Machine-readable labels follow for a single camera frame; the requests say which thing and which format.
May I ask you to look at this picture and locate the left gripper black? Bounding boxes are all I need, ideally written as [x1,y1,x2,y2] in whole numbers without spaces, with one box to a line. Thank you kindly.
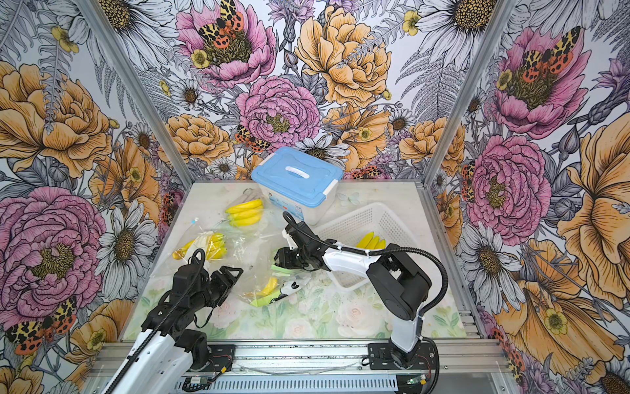
[189,266,243,312]

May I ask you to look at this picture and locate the panda zip-top bag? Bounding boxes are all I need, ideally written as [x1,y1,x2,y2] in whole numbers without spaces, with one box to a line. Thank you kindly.
[239,265,313,308]

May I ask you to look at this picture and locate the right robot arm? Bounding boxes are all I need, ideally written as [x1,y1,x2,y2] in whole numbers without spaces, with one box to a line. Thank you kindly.
[274,212,449,369]

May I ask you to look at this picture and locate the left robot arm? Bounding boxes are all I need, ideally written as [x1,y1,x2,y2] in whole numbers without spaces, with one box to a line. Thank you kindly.
[103,249,244,393]

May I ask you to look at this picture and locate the clear bag with banana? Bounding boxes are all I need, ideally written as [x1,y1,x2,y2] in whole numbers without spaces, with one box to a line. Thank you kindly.
[150,218,272,283]

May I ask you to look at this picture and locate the white plastic basket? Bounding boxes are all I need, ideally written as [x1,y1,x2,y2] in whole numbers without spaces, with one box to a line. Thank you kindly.
[312,203,418,292]

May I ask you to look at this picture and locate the blue lid storage box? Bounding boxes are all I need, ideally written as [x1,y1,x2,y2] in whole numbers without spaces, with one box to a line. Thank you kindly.
[251,147,344,225]

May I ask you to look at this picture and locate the metal wire tongs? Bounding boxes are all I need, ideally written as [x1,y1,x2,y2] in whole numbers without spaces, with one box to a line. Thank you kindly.
[221,187,259,213]

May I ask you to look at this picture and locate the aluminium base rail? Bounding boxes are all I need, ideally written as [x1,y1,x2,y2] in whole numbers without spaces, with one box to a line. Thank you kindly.
[82,339,518,393]

